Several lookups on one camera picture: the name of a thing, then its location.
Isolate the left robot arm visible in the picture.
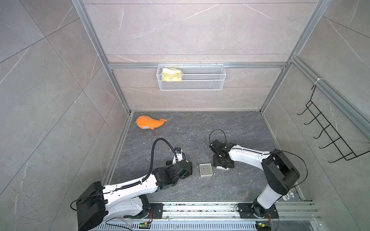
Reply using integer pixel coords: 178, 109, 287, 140
74, 138, 193, 231

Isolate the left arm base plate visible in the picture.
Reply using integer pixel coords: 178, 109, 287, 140
145, 203, 164, 219

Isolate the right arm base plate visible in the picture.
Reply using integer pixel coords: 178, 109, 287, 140
236, 203, 279, 218

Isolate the white box base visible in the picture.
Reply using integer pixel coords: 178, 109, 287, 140
199, 163, 213, 177

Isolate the white wire wall basket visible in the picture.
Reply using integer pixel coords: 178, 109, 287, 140
156, 64, 226, 91

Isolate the black wall hook rack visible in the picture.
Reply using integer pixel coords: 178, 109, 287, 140
297, 85, 370, 164

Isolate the orange plush whale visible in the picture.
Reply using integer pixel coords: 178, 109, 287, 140
135, 116, 167, 130

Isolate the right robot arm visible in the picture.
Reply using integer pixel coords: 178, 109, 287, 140
209, 140, 300, 218

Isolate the yellow sponge in basket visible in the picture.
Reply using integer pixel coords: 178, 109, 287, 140
161, 67, 183, 82

